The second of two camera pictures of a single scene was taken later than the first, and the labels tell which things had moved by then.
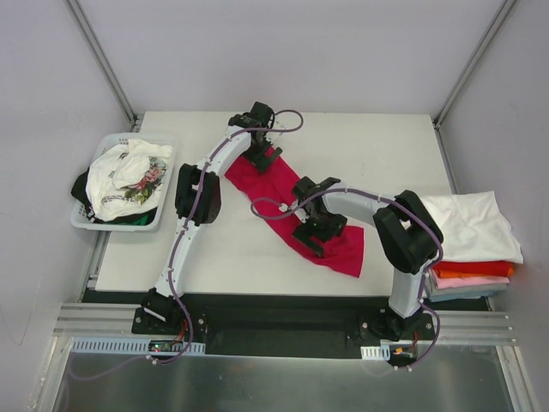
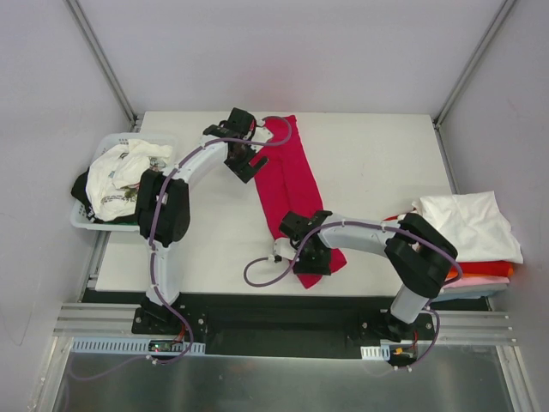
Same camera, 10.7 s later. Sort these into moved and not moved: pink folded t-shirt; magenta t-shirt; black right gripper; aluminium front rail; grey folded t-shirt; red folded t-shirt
Moved: black right gripper; magenta t-shirt
Not moved: red folded t-shirt; aluminium front rail; pink folded t-shirt; grey folded t-shirt
